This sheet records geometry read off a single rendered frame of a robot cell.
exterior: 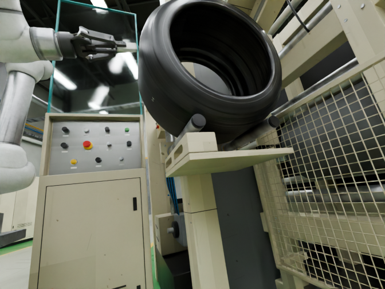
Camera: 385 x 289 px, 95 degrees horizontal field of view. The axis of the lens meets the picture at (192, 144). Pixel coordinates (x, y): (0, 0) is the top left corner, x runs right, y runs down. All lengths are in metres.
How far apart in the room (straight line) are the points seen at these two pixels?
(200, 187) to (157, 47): 0.60
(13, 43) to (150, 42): 0.37
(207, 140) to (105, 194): 0.79
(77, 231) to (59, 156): 0.44
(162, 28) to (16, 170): 0.85
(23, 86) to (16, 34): 0.53
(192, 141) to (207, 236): 0.51
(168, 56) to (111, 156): 0.81
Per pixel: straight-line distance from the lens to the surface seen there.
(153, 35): 0.65
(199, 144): 0.49
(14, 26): 0.75
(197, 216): 0.85
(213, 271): 0.92
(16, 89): 1.23
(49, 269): 1.22
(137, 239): 1.16
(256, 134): 0.72
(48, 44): 0.73
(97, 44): 0.74
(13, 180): 1.09
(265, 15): 1.16
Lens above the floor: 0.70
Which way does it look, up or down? 16 degrees up
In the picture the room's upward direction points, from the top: 8 degrees counter-clockwise
